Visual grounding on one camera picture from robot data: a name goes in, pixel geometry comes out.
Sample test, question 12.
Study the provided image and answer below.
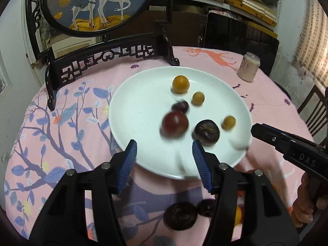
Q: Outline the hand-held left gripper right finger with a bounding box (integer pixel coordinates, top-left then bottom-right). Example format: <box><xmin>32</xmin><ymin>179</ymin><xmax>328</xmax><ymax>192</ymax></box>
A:
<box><xmin>192</xmin><ymin>140</ymin><xmax>301</xmax><ymax>246</ymax></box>

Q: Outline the red plum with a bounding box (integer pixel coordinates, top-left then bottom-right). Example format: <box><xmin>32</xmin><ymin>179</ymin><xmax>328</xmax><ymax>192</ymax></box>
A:
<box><xmin>161</xmin><ymin>110</ymin><xmax>189</xmax><ymax>139</ymax></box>

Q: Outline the cream cabinet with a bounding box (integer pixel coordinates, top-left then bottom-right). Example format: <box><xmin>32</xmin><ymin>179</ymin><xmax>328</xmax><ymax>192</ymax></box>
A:
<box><xmin>48</xmin><ymin>34</ymin><xmax>103</xmax><ymax>57</ymax></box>

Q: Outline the pink floral tablecloth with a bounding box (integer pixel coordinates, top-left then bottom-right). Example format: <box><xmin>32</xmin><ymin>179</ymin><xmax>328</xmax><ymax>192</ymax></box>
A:
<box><xmin>5</xmin><ymin>46</ymin><xmax>319</xmax><ymax>246</ymax></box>

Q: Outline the dark purple passion fruit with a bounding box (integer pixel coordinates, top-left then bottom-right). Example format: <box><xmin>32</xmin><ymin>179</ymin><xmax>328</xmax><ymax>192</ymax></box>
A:
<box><xmin>193</xmin><ymin>119</ymin><xmax>220</xmax><ymax>146</ymax></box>
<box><xmin>197</xmin><ymin>198</ymin><xmax>217</xmax><ymax>217</ymax></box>
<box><xmin>163</xmin><ymin>202</ymin><xmax>198</xmax><ymax>231</ymax></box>

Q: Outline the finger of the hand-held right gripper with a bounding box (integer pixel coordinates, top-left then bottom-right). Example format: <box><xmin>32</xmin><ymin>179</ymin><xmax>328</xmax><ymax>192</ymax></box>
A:
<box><xmin>251</xmin><ymin>123</ymin><xmax>291</xmax><ymax>152</ymax></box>

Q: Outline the large orange loquat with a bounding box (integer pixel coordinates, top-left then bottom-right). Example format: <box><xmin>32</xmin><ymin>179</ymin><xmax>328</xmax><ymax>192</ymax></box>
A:
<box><xmin>172</xmin><ymin>75</ymin><xmax>190</xmax><ymax>94</ymax></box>

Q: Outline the dark wooden chair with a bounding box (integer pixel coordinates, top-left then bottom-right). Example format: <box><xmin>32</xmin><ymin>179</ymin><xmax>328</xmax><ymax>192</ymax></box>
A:
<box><xmin>297</xmin><ymin>84</ymin><xmax>328</xmax><ymax>139</ymax></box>

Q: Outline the black chair back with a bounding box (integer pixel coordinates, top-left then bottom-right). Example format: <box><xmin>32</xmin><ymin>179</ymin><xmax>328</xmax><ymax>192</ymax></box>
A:
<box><xmin>203</xmin><ymin>11</ymin><xmax>279</xmax><ymax>77</ymax></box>

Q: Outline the dark red cherry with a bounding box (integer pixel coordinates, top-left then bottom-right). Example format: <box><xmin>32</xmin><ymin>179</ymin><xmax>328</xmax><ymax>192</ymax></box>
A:
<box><xmin>171</xmin><ymin>101</ymin><xmax>190</xmax><ymax>114</ymax></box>

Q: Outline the black-framed deer table screen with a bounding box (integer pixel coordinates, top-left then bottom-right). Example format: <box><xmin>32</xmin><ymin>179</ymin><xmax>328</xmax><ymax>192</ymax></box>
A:
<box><xmin>25</xmin><ymin>0</ymin><xmax>180</xmax><ymax>111</ymax></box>

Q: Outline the person's right hand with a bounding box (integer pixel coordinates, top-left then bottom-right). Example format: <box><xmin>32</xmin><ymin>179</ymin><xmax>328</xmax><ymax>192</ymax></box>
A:
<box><xmin>292</xmin><ymin>171</ymin><xmax>319</xmax><ymax>227</ymax></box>

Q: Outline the stack of yellow flat boxes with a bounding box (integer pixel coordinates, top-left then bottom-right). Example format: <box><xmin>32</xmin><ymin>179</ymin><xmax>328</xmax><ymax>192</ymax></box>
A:
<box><xmin>225</xmin><ymin>0</ymin><xmax>279</xmax><ymax>38</ymax></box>

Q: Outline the white round plate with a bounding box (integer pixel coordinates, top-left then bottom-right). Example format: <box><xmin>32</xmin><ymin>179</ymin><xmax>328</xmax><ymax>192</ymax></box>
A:
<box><xmin>109</xmin><ymin>66</ymin><xmax>254</xmax><ymax>180</ymax></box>

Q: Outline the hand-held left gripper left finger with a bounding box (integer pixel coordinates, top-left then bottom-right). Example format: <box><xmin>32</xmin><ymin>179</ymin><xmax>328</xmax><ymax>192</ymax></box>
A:
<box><xmin>29</xmin><ymin>139</ymin><xmax>138</xmax><ymax>246</ymax></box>

